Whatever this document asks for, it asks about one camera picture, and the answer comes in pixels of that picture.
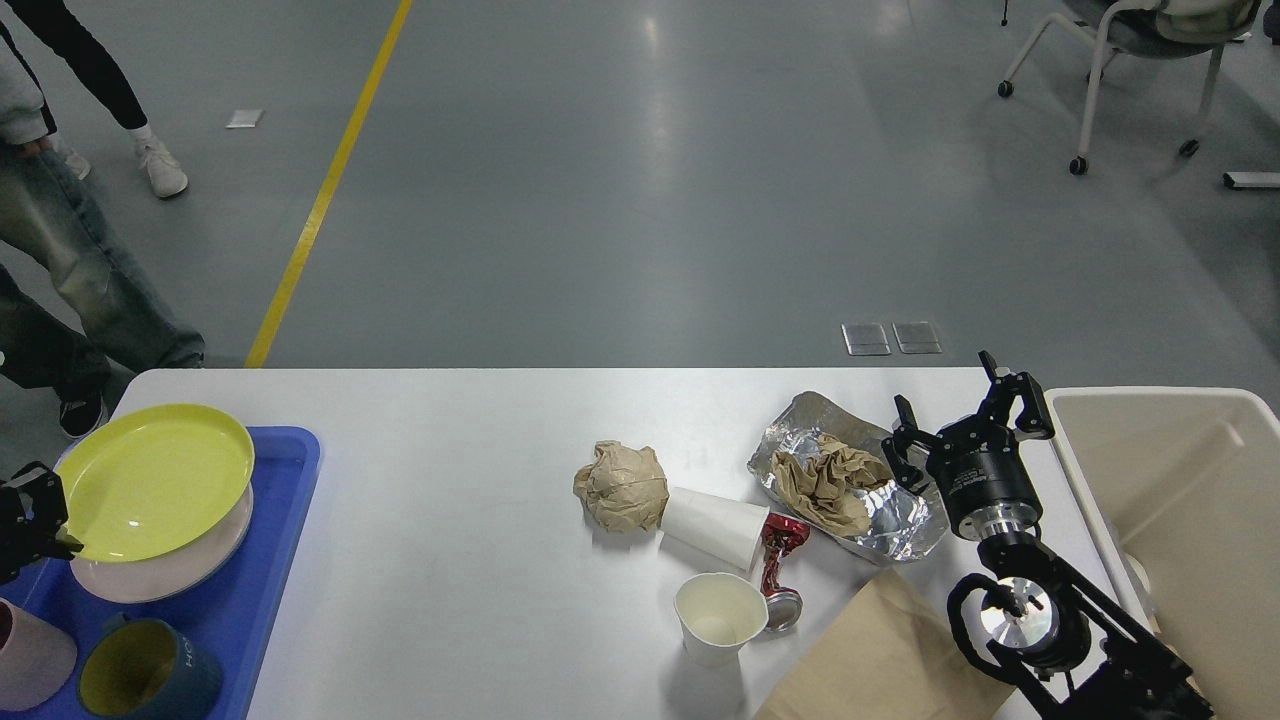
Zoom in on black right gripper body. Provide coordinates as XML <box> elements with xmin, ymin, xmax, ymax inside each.
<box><xmin>925</xmin><ymin>415</ymin><xmax>1043</xmax><ymax>542</ymax></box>

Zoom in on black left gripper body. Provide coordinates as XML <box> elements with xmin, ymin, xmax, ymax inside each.
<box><xmin>1</xmin><ymin>486</ymin><xmax>31</xmax><ymax>585</ymax></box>

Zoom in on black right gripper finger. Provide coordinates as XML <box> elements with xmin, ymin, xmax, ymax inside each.
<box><xmin>978</xmin><ymin>350</ymin><xmax>1056</xmax><ymax>441</ymax></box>
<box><xmin>881</xmin><ymin>395</ymin><xmax>933</xmax><ymax>495</ymax></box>

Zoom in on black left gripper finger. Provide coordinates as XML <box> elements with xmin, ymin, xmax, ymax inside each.
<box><xmin>5</xmin><ymin>461</ymin><xmax>83</xmax><ymax>561</ymax></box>

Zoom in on pink mug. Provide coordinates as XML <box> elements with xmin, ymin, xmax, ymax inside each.
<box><xmin>1</xmin><ymin>600</ymin><xmax>78</xmax><ymax>712</ymax></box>

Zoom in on yellow plate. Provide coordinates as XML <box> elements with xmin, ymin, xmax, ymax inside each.
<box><xmin>55</xmin><ymin>404</ymin><xmax>255</xmax><ymax>562</ymax></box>

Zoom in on dark teal mug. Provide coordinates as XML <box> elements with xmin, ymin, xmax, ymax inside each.
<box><xmin>77</xmin><ymin>612</ymin><xmax>223</xmax><ymax>719</ymax></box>

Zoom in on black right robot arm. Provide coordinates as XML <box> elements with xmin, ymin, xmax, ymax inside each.
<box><xmin>881</xmin><ymin>351</ymin><xmax>1215</xmax><ymax>719</ymax></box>

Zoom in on crumpled aluminium foil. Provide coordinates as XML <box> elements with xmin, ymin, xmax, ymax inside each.
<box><xmin>748</xmin><ymin>391</ymin><xmax>948</xmax><ymax>566</ymax></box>

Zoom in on crumpled brown paper on foil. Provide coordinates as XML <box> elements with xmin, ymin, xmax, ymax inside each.
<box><xmin>771</xmin><ymin>433</ymin><xmax>893</xmax><ymax>537</ymax></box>

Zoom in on right metal floor plate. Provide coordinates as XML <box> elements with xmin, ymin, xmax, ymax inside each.
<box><xmin>892</xmin><ymin>322</ymin><xmax>943</xmax><ymax>355</ymax></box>

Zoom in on metal floor plate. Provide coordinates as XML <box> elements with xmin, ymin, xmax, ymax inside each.
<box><xmin>892</xmin><ymin>322</ymin><xmax>943</xmax><ymax>355</ymax></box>
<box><xmin>840</xmin><ymin>323</ymin><xmax>893</xmax><ymax>357</ymax></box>

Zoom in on left metal floor plate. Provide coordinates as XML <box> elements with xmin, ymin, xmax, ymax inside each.
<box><xmin>840</xmin><ymin>323</ymin><xmax>893</xmax><ymax>357</ymax></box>

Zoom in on pink plate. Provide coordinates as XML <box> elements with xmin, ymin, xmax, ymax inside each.
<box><xmin>70</xmin><ymin>486</ymin><xmax>253</xmax><ymax>603</ymax></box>

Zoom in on beige plastic bin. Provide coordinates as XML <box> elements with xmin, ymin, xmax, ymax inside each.
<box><xmin>1046</xmin><ymin>387</ymin><xmax>1279</xmax><ymax>719</ymax></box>

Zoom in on white paper cup lying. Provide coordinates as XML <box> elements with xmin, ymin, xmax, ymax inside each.
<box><xmin>660</xmin><ymin>487</ymin><xmax>771</xmax><ymax>571</ymax></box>

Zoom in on crushed red can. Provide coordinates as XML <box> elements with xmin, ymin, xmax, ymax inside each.
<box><xmin>758</xmin><ymin>514</ymin><xmax>812</xmax><ymax>634</ymax></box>

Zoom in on blue plastic tray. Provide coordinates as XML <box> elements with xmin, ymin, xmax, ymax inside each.
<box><xmin>1</xmin><ymin>427</ymin><xmax>323</xmax><ymax>719</ymax></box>

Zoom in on white paper cup upright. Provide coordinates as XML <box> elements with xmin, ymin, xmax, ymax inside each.
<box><xmin>673</xmin><ymin>571</ymin><xmax>768</xmax><ymax>667</ymax></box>

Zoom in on crumpled brown paper ball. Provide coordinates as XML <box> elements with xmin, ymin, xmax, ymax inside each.
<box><xmin>572</xmin><ymin>439</ymin><xmax>669</xmax><ymax>533</ymax></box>

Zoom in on white metal bar on floor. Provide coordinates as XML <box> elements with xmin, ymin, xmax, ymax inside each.
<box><xmin>1222</xmin><ymin>170</ymin><xmax>1280</xmax><ymax>190</ymax></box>

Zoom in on grey office chair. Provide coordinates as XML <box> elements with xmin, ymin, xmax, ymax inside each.
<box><xmin>997</xmin><ymin>1</ymin><xmax>1263</xmax><ymax>176</ymax></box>

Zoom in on people's feet in background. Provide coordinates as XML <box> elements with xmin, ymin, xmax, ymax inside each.
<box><xmin>8</xmin><ymin>1</ymin><xmax>189</xmax><ymax>199</ymax></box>

